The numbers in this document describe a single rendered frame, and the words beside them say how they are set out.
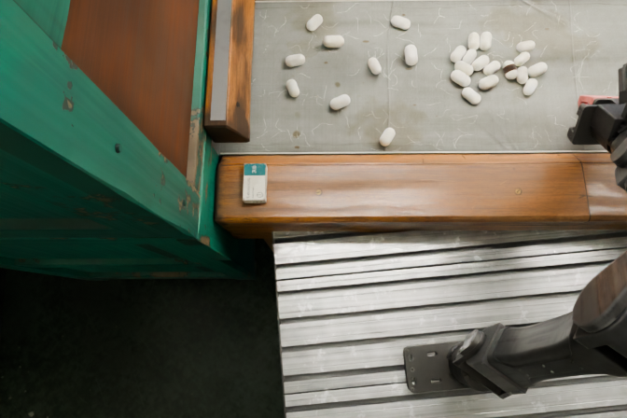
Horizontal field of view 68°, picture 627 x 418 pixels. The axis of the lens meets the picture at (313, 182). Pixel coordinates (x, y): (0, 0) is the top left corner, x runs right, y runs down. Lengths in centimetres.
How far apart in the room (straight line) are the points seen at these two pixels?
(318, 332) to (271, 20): 56
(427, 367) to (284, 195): 36
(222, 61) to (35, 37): 43
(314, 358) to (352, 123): 39
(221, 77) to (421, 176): 34
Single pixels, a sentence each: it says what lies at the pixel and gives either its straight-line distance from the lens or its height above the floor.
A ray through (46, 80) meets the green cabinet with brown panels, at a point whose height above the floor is 122.
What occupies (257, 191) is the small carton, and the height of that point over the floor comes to 79.
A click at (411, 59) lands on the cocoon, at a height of 76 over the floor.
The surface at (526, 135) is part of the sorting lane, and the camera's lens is 87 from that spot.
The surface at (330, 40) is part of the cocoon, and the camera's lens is 86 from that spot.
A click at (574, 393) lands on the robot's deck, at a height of 67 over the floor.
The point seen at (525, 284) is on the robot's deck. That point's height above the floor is 67.
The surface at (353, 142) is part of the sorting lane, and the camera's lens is 80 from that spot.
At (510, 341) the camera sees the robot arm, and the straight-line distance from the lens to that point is 67.
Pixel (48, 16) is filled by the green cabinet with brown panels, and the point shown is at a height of 123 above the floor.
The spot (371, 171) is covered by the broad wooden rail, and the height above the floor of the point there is 76.
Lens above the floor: 148
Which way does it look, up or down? 74 degrees down
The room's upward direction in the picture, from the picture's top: 3 degrees counter-clockwise
